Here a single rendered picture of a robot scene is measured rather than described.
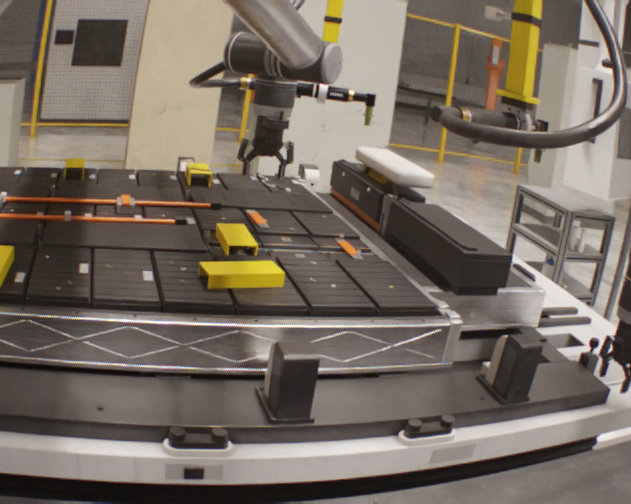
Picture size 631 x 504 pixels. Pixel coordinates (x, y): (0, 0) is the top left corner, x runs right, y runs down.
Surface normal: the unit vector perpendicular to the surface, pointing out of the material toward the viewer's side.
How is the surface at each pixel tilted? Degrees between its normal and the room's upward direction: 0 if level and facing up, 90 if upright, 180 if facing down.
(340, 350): 90
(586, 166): 90
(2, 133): 90
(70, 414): 0
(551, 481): 0
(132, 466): 90
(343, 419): 0
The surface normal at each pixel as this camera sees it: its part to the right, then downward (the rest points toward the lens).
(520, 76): -0.72, 0.11
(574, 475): 0.14, -0.94
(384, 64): 0.28, 0.32
